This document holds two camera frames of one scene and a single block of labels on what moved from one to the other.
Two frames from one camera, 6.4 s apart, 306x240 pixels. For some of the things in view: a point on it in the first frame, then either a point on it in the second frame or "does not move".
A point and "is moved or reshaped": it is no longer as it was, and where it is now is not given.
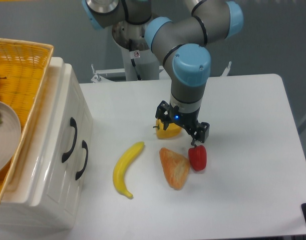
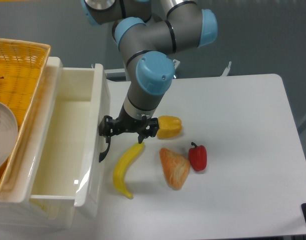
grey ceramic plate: (6, 137) does not move
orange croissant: (176, 167) does not move
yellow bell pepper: (172, 130) does not move
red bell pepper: (197, 157) does not move
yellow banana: (120, 168) does not move
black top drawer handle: (73, 122) -> (102, 155)
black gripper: (188, 120) -> (108, 126)
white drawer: (52, 181) is moved or reshaped
